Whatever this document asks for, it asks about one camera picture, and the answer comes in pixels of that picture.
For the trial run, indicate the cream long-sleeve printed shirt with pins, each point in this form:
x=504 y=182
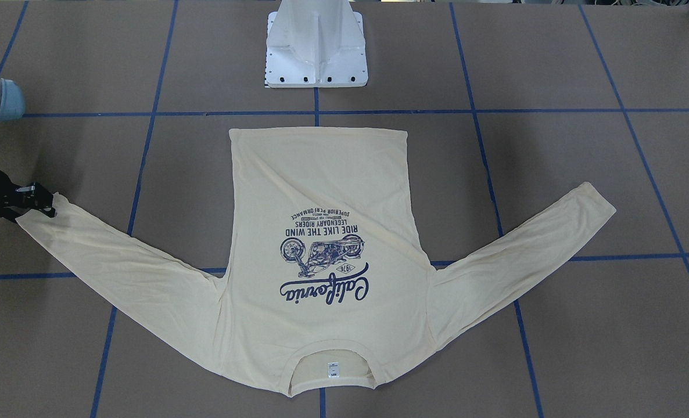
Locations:
x=327 y=284

